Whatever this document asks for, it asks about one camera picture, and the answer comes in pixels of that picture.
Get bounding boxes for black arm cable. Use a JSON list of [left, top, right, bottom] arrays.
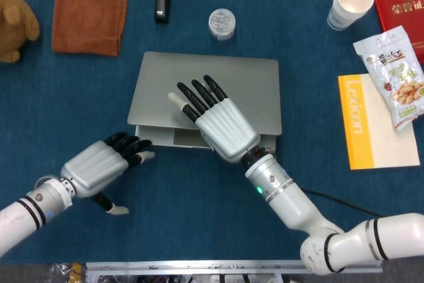
[[301, 189, 387, 217]]

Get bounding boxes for white peanut snack bag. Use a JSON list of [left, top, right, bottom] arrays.
[[352, 25, 424, 132]]

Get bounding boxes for red certificate folder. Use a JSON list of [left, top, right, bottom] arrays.
[[368, 0, 424, 64]]

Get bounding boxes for small clear round jar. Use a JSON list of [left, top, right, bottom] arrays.
[[207, 8, 238, 41]]

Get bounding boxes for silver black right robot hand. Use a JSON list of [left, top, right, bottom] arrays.
[[168, 74, 262, 164]]

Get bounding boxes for yellow white Lexicon notebook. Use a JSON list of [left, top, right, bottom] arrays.
[[337, 73, 421, 171]]

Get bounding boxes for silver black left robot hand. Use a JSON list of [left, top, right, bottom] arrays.
[[60, 132, 156, 215]]

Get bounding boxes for stack of white paper cups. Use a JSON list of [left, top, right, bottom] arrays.
[[327, 0, 375, 32]]

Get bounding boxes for silver apple laptop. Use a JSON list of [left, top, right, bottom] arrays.
[[127, 51, 283, 150]]

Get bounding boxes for brown plush toy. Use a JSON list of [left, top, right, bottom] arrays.
[[0, 0, 41, 64]]

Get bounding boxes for clear plastic bag yellow parts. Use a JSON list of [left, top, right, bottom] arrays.
[[48, 262, 87, 283]]

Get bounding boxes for blue tablecloth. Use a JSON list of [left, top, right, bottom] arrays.
[[0, 0, 424, 266]]

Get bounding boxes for aluminium frame rail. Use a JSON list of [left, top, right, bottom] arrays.
[[85, 258, 384, 277]]

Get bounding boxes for folded orange-brown cloth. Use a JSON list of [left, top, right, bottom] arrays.
[[51, 0, 129, 58]]

